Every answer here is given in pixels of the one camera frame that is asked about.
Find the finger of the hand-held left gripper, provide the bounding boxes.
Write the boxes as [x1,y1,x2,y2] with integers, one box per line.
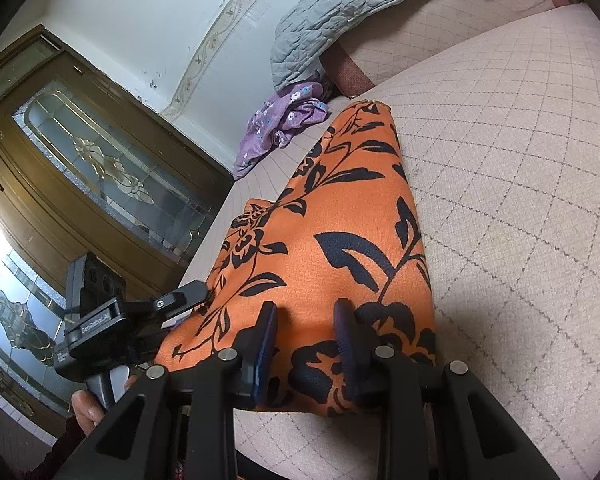
[125,280,209,331]

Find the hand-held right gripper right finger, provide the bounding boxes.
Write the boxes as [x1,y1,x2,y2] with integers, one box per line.
[333,298,563,480]

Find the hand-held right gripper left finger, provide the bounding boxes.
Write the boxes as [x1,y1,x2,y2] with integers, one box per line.
[65,301,279,480]

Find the orange black floral shirt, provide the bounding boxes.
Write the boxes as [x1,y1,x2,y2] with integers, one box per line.
[155,101,437,417]

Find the person's left forearm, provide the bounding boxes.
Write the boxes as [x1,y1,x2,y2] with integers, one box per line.
[22,412,98,480]

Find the person's left hand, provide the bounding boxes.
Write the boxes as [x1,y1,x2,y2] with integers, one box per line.
[71,375,139,436]

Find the wooden stained glass door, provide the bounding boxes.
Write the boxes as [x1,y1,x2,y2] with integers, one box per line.
[0,200,91,441]
[0,25,233,301]

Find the purple floral cloth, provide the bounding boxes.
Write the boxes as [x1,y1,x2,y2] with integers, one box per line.
[232,82,331,181]

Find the beige checked sofa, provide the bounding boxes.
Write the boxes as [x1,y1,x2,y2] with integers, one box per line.
[180,0,600,480]

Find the pink beige sofa armrest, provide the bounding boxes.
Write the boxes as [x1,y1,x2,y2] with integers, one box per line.
[325,0,573,101]

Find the grey quilted pillow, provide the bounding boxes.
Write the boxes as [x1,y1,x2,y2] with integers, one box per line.
[271,0,491,92]

